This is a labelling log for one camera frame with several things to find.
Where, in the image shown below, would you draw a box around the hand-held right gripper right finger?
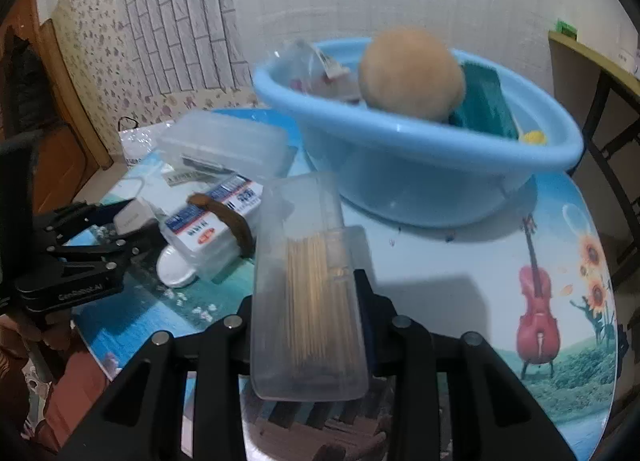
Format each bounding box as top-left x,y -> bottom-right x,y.
354,268 -> 578,461

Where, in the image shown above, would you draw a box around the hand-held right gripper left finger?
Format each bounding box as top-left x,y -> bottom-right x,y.
55,293 -> 256,461

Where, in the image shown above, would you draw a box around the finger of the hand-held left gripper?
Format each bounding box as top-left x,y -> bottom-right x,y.
44,225 -> 168,264
37,199 -> 136,238

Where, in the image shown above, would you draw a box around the small white item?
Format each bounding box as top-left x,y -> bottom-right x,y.
112,198 -> 157,238

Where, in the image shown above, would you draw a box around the clear toothpick box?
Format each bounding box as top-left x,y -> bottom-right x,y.
248,172 -> 371,402

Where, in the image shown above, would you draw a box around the light blue plastic basin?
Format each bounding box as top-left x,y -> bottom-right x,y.
251,37 -> 584,228

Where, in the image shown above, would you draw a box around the clear lidded plastic box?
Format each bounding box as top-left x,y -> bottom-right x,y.
156,110 -> 290,177

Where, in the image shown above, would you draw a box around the blue printed desktop table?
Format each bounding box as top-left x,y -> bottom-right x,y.
70,108 -> 617,461

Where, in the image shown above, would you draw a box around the person's left hand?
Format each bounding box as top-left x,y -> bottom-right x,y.
0,312 -> 76,359

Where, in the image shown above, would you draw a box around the white round disc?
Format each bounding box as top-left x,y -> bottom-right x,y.
156,245 -> 198,289

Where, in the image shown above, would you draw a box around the brown wooden door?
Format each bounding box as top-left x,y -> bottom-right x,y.
0,0 -> 113,222

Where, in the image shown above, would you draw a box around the white plastic bag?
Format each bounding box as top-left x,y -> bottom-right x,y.
118,116 -> 173,169

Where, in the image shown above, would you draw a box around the grey printed packet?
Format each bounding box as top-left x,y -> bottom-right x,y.
165,170 -> 211,188

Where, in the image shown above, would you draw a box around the white blue labelled card box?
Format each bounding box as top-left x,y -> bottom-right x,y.
160,174 -> 266,284

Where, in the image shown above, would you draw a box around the person's dark red trousers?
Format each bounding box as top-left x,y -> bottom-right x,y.
45,348 -> 121,447

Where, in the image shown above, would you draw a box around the dark hanging coat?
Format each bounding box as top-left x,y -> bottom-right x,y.
10,34 -> 51,137

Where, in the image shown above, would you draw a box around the orange fuzzy ball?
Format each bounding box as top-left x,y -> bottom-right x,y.
357,27 -> 467,123

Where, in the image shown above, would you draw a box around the clear plastic packaging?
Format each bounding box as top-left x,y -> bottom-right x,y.
270,38 -> 368,107

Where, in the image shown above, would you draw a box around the wooden side table black legs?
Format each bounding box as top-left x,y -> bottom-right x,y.
547,30 -> 640,292

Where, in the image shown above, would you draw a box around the brown leather strap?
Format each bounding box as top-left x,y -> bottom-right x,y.
187,194 -> 254,259

